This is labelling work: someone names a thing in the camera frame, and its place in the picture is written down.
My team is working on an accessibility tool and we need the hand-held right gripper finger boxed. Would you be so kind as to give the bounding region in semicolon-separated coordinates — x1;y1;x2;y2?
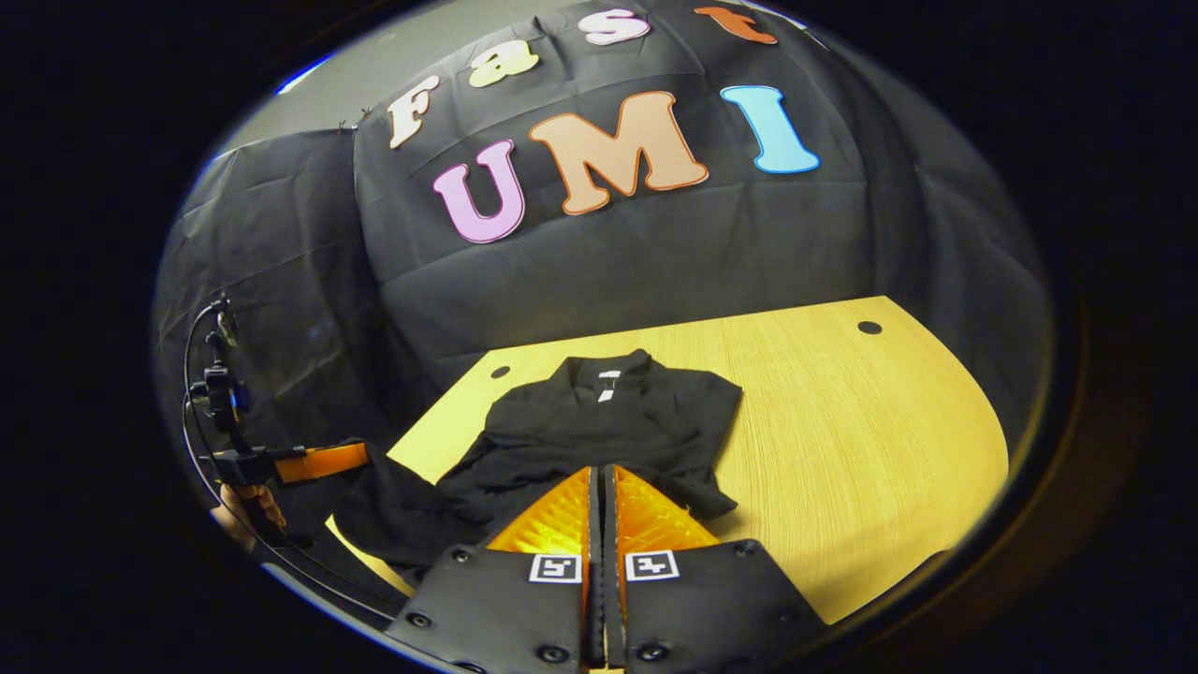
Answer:
601;463;829;671
386;466;602;674

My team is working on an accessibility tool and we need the black buttoned garment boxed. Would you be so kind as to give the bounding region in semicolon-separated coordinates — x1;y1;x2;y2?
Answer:
332;349;745;586

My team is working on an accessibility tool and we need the black backdrop cloth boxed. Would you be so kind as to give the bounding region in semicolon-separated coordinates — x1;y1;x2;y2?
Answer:
154;0;1054;469

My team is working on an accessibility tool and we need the black cable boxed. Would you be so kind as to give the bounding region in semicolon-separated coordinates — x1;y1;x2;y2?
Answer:
181;298;399;626

